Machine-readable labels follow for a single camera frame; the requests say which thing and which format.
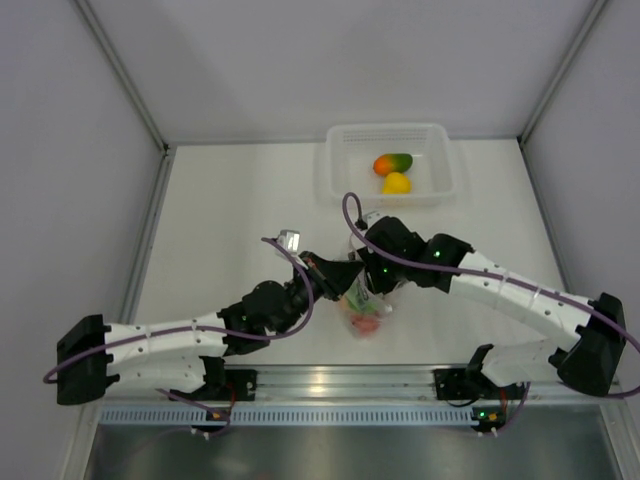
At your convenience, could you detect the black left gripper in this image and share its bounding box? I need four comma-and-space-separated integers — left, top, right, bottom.
275, 250, 365, 335

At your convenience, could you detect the green fake apple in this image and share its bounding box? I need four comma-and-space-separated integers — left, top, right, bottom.
344, 282, 387, 315

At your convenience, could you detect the clear zip top bag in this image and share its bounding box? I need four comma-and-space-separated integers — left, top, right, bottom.
337, 269, 398, 339

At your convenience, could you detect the yellow fake pepper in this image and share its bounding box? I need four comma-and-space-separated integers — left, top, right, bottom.
382, 172, 412, 195

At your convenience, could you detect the orange green fake mango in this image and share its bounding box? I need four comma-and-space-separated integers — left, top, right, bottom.
372, 153, 413, 177

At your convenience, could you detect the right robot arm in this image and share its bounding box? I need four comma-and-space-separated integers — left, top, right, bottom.
357, 216, 626, 397

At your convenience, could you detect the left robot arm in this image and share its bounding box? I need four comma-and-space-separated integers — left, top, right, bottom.
45, 252, 364, 406

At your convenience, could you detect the white plastic basket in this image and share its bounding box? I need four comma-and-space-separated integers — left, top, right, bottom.
325, 123, 459, 208

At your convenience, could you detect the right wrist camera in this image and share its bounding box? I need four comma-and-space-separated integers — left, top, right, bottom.
355, 211, 384, 231

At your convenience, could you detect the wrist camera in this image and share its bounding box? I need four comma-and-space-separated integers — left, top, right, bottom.
276, 229, 301, 262
355, 211, 384, 231

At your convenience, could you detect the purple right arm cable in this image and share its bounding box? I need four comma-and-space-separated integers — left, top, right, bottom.
341, 192, 640, 399

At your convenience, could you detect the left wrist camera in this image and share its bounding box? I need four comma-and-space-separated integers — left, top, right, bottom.
276, 229, 301, 262

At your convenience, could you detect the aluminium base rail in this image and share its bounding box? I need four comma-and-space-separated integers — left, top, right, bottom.
224, 363, 624, 404

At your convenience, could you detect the aluminium frame rail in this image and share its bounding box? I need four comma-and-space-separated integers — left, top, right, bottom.
74, 0, 174, 161

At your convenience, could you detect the white slotted cable duct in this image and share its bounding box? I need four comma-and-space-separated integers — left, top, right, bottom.
100, 404, 502, 427

